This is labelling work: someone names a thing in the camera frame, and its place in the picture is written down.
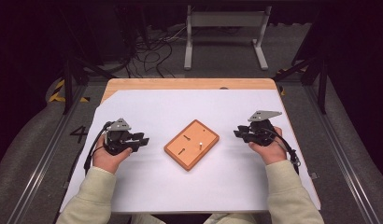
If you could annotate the small metal table bracket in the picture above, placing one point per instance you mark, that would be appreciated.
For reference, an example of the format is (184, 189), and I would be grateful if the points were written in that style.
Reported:
(314, 175)

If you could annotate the person's leg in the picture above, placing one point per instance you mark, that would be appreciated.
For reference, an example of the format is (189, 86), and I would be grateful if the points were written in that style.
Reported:
(147, 219)
(230, 219)

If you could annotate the person's right hand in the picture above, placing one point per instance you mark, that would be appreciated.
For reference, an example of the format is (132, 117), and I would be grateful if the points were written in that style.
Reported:
(273, 152)

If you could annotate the person's right leg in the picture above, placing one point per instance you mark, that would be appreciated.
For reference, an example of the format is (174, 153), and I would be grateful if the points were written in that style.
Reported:
(230, 219)

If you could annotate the aluminium floor rail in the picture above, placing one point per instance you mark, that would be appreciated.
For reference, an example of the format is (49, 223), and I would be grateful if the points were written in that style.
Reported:
(40, 174)
(342, 161)

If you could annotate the white metal stand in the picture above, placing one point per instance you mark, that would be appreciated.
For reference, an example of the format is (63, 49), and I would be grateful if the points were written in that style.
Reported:
(227, 19)

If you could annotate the person's left hand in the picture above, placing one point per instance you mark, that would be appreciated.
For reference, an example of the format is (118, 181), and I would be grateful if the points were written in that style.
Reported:
(105, 160)

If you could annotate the wooden picture frame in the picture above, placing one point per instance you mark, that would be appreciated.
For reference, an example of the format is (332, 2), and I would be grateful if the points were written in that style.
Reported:
(192, 146)

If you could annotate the white table sheet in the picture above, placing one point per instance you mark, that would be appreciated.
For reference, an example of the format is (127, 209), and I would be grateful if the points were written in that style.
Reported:
(186, 105)

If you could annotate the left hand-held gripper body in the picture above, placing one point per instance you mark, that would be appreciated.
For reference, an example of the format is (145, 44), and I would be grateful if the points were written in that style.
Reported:
(118, 137)

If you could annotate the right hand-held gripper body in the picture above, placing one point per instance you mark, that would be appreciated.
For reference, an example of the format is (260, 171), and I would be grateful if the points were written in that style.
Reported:
(262, 132)

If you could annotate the black metal stand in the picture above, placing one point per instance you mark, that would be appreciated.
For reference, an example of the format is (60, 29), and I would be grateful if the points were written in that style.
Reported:
(67, 81)
(322, 84)

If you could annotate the person's left leg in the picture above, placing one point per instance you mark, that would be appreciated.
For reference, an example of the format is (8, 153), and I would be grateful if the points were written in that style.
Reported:
(147, 219)

